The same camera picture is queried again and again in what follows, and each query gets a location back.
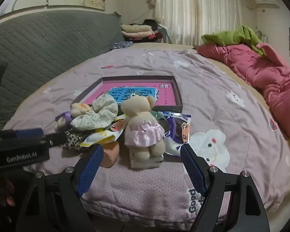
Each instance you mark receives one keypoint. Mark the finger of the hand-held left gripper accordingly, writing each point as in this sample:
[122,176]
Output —
[29,133]
[58,139]

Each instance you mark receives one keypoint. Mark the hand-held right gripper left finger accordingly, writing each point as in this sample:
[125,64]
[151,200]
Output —
[90,171]

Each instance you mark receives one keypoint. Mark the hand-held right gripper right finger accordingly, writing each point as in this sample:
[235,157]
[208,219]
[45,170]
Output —
[193,169]

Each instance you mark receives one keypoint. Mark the leopard print scrunchie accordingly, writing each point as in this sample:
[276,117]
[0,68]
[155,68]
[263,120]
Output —
[72,140]

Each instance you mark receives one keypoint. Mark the peach makeup puff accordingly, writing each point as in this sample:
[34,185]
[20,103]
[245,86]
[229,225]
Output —
[110,156]

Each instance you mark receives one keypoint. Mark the teddy bear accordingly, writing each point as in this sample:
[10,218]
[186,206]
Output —
[140,116]
[79,108]

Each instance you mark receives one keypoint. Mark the yellow cartoon wipes packet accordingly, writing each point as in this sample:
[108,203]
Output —
[104,135]

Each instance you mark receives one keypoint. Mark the purple cartoon wipes packet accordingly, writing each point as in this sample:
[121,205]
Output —
[176,130]

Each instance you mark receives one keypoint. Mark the white floral scrunchie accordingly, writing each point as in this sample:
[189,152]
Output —
[96,116]

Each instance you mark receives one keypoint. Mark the green tissue pack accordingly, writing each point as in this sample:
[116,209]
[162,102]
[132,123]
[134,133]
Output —
[145,163]

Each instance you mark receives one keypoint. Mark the dark cardboard box pink bottom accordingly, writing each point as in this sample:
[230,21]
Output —
[104,89]

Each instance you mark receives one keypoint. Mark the person's left hand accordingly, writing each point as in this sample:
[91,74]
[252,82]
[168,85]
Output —
[9,199]

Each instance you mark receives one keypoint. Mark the grey quilted headboard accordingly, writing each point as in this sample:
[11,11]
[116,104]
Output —
[38,53]

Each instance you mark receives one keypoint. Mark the purple printed blanket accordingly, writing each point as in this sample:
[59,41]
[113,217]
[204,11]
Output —
[207,89]

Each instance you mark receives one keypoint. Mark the dark patterned cloth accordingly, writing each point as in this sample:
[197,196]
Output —
[120,46]

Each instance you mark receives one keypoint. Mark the pink quilt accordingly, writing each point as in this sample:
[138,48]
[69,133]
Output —
[256,70]

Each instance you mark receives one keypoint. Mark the stack of folded clothes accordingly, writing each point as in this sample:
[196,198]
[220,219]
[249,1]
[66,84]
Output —
[135,30]

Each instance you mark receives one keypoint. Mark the green blanket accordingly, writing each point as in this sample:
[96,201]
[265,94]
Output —
[244,36]

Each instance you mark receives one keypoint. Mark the cream curtain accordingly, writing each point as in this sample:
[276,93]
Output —
[195,9]

